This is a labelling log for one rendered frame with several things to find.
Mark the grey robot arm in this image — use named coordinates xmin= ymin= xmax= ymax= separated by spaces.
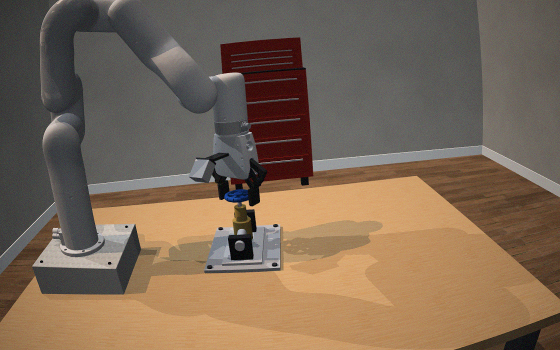
xmin=40 ymin=0 xmax=251 ymax=257

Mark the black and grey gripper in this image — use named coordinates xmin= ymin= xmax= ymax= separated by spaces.
xmin=212 ymin=130 xmax=267 ymax=207

